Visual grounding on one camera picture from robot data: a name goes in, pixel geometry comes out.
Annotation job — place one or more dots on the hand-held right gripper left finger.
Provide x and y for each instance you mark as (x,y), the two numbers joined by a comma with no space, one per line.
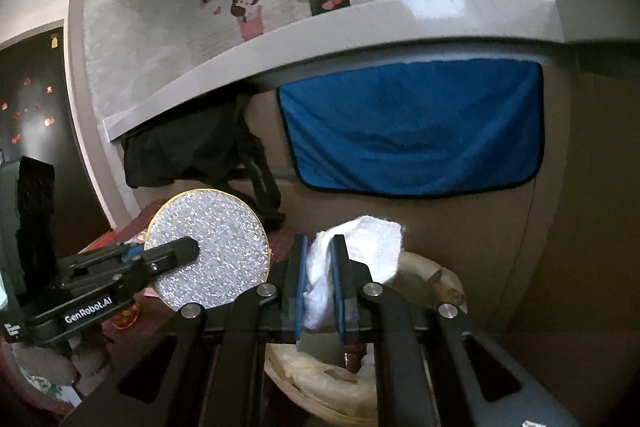
(300,287)

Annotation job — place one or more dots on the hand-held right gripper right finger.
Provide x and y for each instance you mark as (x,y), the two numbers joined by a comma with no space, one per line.
(340,287)

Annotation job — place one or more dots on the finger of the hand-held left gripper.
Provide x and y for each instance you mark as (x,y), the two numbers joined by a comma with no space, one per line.
(175,252)
(132,252)

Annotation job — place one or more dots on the white tissue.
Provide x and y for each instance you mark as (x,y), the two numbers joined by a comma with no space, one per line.
(365,247)

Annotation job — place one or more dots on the silver glitter disc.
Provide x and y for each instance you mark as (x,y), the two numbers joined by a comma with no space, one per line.
(225,252)

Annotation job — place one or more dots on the white bin with plastic liner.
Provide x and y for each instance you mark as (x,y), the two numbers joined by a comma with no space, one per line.
(310,377)

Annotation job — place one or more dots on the red plaid cloth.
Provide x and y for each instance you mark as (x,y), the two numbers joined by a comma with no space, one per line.
(282,243)

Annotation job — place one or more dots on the black bag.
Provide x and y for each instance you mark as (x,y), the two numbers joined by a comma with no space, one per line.
(190,152)

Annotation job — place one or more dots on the black refrigerator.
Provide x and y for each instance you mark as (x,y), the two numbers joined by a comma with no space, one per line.
(35,157)

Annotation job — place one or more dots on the group of red fridge magnets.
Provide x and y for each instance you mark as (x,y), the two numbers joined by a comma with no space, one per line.
(49,122)

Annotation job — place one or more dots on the blue towel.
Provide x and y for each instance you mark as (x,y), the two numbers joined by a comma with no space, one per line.
(410,127)

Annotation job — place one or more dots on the brown kitchen cabinet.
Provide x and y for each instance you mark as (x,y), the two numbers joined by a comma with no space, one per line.
(575,232)

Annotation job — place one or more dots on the grey kitchen counter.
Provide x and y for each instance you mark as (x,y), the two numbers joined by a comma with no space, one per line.
(350,27)

